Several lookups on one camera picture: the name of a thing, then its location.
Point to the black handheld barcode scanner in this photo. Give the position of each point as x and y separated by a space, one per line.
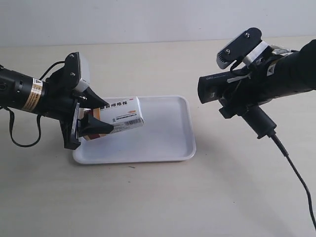
255 117

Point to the white plastic tray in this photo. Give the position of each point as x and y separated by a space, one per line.
167 135

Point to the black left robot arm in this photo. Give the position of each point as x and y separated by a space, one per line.
25 93

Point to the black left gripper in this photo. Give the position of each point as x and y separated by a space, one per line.
59 104

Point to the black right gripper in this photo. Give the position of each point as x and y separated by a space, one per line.
242 89

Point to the white medicine box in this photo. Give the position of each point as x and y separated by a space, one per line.
123 113

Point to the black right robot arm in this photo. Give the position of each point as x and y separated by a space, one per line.
281 76

